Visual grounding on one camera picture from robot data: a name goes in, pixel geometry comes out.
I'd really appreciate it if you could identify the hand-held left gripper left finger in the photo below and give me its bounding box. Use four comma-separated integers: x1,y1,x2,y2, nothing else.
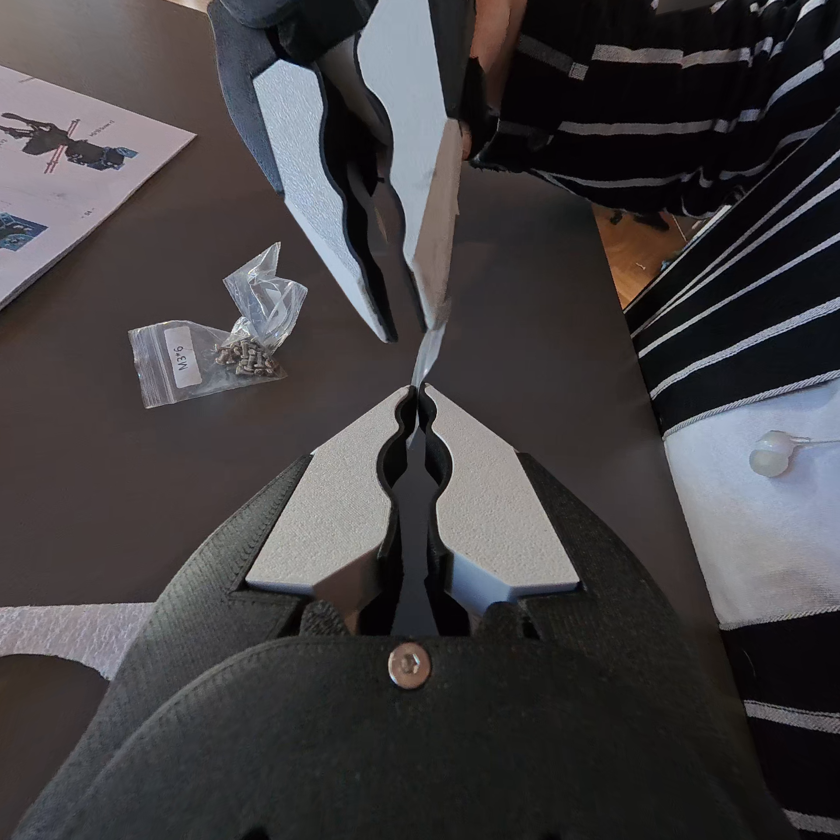
245,384,421,634

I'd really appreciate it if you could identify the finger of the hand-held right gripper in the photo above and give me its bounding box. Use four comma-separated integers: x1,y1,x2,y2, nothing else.
356,0,466,331
251,59,400,344

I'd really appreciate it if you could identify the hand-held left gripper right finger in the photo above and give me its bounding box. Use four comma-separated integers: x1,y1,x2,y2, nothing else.
418,384,581,614

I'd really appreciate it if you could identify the small clear hardware bag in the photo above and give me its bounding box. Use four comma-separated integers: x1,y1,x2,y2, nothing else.
407,318,450,454

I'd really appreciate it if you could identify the person's right forearm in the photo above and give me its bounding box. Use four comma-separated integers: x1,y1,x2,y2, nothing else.
469,0,840,221

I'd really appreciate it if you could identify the person's right hand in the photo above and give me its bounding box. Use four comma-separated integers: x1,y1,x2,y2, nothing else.
459,0,529,161

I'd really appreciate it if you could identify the crumpled clear screw bag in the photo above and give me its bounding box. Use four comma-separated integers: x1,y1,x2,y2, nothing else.
223,243,308,345

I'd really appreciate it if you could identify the printed instruction manual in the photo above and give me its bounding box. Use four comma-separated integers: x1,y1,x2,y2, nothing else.
0,64,198,312

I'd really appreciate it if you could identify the labelled clear screw bag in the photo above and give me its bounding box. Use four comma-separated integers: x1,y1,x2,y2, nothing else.
129,320,287,409

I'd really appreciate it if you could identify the person's striped jacket torso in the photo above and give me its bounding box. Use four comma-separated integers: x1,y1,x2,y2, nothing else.
623,118,840,840

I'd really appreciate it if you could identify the white drawstring toggle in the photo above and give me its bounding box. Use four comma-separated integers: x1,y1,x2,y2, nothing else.
750,430,840,478

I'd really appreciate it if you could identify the white foam frame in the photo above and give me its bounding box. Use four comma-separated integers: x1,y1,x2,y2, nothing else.
0,600,160,686

